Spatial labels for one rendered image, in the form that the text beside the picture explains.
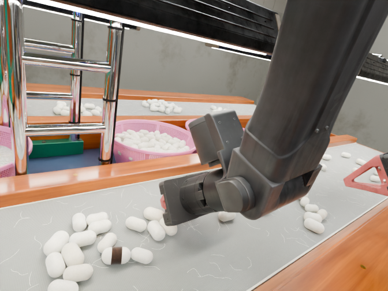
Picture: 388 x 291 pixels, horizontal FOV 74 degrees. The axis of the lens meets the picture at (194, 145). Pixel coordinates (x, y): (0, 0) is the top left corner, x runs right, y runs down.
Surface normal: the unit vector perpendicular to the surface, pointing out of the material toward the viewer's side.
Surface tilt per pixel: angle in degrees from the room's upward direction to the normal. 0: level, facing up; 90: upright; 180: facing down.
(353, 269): 0
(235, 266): 0
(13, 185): 0
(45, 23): 90
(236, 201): 103
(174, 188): 51
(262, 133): 91
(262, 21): 58
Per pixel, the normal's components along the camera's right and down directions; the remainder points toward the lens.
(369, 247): 0.19, -0.92
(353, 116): -0.74, 0.10
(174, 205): 0.60, -0.28
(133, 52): 0.65, 0.39
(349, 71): 0.49, 0.57
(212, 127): -0.87, 0.24
